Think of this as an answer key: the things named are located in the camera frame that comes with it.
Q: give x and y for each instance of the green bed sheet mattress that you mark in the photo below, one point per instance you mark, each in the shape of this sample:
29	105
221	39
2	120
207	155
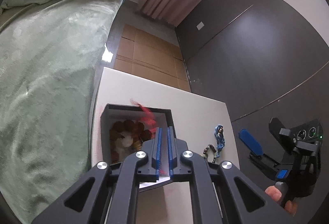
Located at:
50	55

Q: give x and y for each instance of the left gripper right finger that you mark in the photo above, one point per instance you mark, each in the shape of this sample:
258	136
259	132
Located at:
173	158

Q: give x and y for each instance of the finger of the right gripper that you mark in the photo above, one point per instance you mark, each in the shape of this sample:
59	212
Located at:
252	144

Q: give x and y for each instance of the black jewelry box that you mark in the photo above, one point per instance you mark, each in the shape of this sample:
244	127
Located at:
124	129

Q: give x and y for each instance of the person's right hand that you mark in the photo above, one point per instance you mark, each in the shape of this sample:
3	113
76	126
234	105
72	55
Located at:
276	195

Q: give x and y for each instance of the flattened cardboard sheets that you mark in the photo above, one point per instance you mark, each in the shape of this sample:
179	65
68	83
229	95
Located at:
149	57

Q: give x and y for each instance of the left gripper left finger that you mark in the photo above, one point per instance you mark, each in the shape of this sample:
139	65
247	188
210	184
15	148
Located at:
156	152

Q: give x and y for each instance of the white wall socket plate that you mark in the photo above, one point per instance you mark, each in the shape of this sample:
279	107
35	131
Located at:
200	26

